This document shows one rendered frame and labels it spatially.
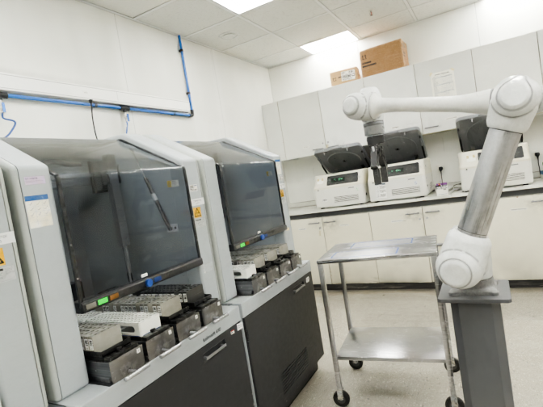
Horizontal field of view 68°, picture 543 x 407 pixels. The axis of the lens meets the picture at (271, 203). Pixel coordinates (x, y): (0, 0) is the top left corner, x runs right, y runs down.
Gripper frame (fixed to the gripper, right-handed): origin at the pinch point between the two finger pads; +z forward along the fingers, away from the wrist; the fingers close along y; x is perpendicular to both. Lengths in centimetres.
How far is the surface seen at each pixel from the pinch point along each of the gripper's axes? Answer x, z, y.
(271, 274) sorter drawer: 66, 42, 3
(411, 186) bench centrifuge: 24, 18, 220
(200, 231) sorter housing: 75, 10, -38
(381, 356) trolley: 18, 92, 20
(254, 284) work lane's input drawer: 66, 42, -15
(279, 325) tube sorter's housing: 66, 70, 2
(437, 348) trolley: -8, 92, 33
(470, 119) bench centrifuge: -32, -35, 236
